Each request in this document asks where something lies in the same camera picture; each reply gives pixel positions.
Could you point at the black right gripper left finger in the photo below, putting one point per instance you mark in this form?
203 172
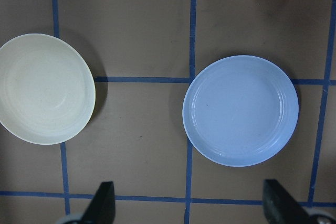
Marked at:
100 210

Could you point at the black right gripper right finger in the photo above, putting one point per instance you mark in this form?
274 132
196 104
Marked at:
280 207

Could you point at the blue plate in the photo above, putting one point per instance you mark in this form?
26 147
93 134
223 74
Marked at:
240 111

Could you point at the cream white plate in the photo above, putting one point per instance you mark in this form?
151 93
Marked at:
47 89

